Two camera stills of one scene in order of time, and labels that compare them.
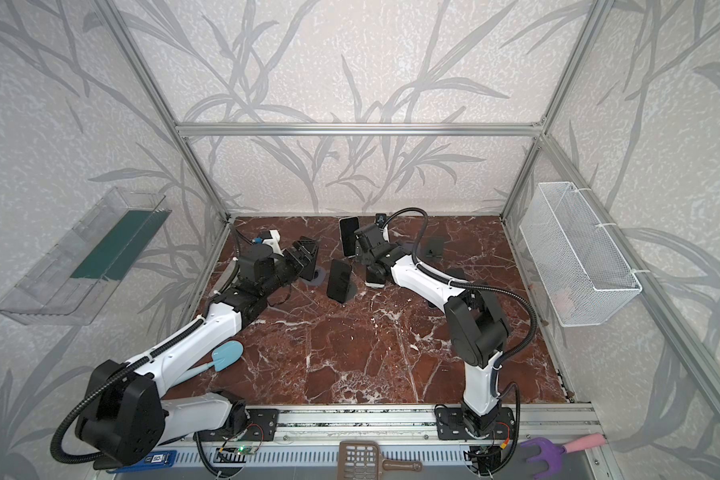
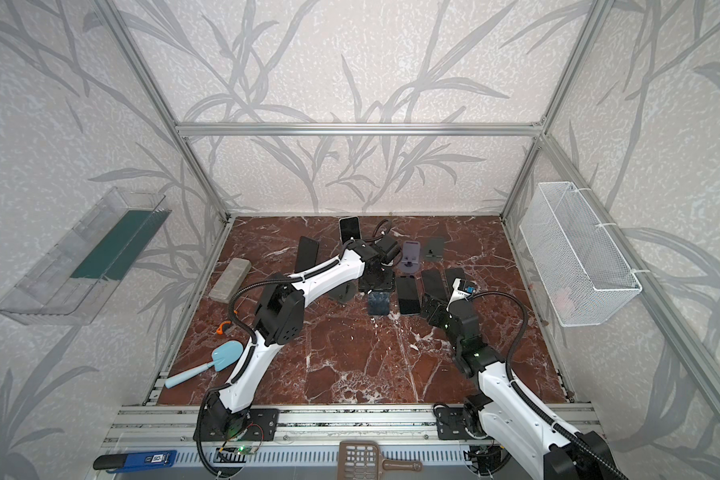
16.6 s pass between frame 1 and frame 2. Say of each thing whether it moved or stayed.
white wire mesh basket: stayed
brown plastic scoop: stayed
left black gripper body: moved
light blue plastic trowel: stayed
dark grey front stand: stayed
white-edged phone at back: stayed
